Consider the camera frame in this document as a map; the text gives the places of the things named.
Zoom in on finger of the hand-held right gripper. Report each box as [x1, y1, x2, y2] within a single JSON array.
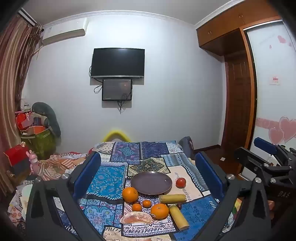
[[233, 147, 294, 180], [253, 137, 292, 160]]

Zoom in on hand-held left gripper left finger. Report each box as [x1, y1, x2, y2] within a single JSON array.
[[25, 151, 109, 241]]

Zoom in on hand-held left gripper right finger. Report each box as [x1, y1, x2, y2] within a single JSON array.
[[195, 152, 272, 241]]

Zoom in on large orange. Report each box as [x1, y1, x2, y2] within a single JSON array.
[[151, 203, 170, 220], [122, 186, 139, 203]]

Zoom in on dark purple round plate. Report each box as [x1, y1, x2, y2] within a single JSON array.
[[131, 171, 173, 195]]

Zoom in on peeled pomelo segment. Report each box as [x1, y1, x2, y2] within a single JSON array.
[[120, 211, 153, 224]]

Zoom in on blue patchwork printed blanket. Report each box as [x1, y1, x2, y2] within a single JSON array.
[[80, 140, 234, 241]]

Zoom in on orange striped bedsheet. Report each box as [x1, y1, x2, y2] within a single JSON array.
[[36, 152, 94, 181]]

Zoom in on pink plush toy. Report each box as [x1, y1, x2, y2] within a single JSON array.
[[28, 150, 40, 175]]

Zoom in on green patterned box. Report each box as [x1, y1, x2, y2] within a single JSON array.
[[21, 127, 57, 160]]

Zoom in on grey plush toy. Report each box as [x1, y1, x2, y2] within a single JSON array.
[[32, 102, 62, 138]]

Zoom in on pale green round object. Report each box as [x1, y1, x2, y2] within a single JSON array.
[[21, 185, 33, 222]]

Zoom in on red box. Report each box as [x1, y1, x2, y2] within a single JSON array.
[[3, 145, 31, 168]]

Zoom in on pile of red orange boxes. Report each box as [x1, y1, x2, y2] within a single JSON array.
[[15, 105, 47, 136]]

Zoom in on wooden overhead cabinets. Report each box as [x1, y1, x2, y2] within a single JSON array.
[[196, 0, 287, 56]]

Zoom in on brown striped curtain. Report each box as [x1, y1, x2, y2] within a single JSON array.
[[0, 14, 43, 197]]

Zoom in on white air conditioner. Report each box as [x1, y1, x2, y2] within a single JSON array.
[[42, 17, 89, 46]]

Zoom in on black monitor cable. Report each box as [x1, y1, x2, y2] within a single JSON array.
[[117, 93, 131, 115]]

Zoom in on black television cable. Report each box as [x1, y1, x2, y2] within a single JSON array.
[[89, 65, 103, 94]]

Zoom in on small black wall monitor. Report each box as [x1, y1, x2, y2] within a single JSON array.
[[102, 79, 133, 101]]

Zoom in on black wall television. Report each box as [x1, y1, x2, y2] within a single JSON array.
[[90, 48, 145, 79]]

